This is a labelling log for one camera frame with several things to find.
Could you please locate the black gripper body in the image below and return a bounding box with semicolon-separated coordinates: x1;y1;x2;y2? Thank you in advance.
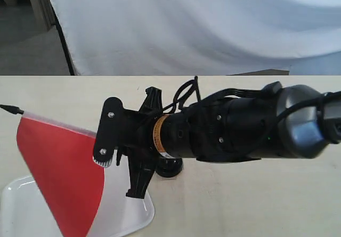
116;87;162;198

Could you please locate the red flag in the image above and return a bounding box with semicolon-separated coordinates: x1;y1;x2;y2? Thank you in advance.
1;105;104;236

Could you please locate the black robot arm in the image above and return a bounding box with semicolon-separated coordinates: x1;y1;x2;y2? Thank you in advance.
93;78;340;199

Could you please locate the black round flag base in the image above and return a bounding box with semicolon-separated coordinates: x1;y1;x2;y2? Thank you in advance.
156;158;183;178

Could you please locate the white rectangular plastic tray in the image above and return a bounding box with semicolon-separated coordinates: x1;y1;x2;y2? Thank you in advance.
1;162;155;236

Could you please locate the white backdrop cloth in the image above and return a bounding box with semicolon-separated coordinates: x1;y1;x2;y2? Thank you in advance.
50;0;340;76

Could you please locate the black backdrop stand pole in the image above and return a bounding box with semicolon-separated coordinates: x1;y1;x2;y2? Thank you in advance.
53;10;75;76

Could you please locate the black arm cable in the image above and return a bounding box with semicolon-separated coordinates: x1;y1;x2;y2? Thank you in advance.
162;76;334;120

